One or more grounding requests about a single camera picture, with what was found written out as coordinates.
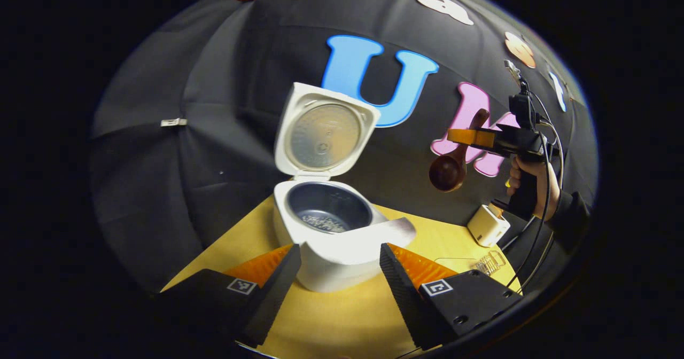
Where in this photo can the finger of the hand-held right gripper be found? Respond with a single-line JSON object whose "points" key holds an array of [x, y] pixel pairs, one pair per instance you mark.
{"points": [[473, 137]]}

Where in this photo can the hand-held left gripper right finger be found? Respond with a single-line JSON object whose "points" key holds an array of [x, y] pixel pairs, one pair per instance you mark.
{"points": [[401, 289]]}

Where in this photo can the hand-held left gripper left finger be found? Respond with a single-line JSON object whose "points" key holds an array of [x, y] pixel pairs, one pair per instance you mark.
{"points": [[278, 284]]}

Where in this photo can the brown wooden spoon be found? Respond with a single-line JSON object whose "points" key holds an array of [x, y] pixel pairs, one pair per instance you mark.
{"points": [[448, 172]]}

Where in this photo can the white rice cooker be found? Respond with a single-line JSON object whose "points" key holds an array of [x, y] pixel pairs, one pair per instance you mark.
{"points": [[342, 252]]}

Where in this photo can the small white rice portion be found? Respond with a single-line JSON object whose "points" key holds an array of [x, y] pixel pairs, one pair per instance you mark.
{"points": [[323, 223]]}

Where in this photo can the clear plastic rice container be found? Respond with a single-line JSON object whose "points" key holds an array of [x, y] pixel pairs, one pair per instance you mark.
{"points": [[454, 263]]}

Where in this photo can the toasted bread slice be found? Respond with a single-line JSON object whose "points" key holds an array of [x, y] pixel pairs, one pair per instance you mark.
{"points": [[495, 210]]}

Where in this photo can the white toaster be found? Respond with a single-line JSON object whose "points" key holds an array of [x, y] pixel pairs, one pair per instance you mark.
{"points": [[485, 229]]}

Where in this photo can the black backdrop cloth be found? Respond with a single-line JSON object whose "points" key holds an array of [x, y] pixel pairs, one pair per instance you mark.
{"points": [[214, 134]]}

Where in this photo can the white cloth clip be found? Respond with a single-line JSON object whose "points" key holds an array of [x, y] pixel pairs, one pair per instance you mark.
{"points": [[174, 122]]}

